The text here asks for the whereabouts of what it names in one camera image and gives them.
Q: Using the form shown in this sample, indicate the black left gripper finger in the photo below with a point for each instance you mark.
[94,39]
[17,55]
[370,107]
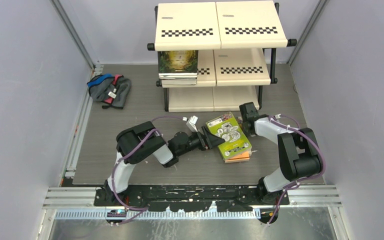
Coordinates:
[214,141]
[207,133]

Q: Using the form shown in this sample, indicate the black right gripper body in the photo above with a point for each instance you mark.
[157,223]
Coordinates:
[243,128]

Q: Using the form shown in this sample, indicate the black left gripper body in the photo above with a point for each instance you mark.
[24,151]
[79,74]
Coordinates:
[196,142]

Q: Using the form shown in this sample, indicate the lime green cartoon book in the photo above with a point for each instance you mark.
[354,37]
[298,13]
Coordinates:
[237,147]

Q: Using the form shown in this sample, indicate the green Alice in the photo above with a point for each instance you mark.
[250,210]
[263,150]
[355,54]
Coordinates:
[178,62]

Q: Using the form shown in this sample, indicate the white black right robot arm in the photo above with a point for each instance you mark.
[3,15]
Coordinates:
[298,152]

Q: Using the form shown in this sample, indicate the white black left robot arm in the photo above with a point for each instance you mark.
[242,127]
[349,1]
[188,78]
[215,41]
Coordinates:
[137,143]

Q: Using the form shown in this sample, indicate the cream three-tier shelf rack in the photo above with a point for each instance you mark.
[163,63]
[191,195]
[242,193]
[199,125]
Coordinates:
[237,43]

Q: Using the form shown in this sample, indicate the grey blue red cloth bag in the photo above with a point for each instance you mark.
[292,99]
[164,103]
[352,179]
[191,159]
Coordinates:
[110,90]

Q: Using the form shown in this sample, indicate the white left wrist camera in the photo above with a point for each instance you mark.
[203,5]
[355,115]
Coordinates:
[191,123]

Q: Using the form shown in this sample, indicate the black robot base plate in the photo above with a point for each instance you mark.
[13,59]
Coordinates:
[189,198]

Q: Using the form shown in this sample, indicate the aluminium frame rail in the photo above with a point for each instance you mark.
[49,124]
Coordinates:
[76,138]

